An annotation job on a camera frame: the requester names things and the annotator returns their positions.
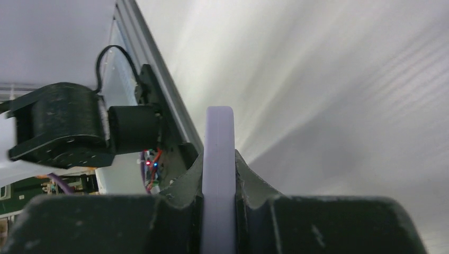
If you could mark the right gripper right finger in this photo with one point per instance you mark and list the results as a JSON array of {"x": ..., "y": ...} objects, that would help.
[{"x": 271, "y": 222}]

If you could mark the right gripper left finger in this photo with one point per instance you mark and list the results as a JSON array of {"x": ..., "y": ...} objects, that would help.
[{"x": 168, "y": 222}]

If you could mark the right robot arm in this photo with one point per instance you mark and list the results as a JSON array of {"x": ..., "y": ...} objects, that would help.
[{"x": 64, "y": 125}]

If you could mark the lavender case phone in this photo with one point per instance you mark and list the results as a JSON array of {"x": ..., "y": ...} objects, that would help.
[{"x": 218, "y": 234}]

